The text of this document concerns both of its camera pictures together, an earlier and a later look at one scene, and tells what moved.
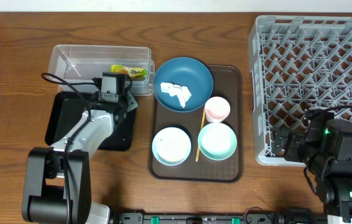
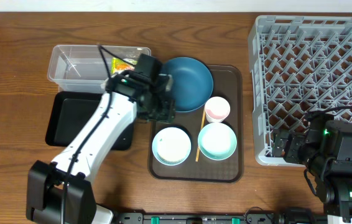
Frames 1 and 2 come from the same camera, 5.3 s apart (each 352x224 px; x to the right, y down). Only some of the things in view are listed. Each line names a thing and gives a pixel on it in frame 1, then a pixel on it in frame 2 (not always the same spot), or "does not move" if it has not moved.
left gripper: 132,104 -> 168,114
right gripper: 297,140 does not move
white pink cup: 217,109 does not move
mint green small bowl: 217,141 does not move
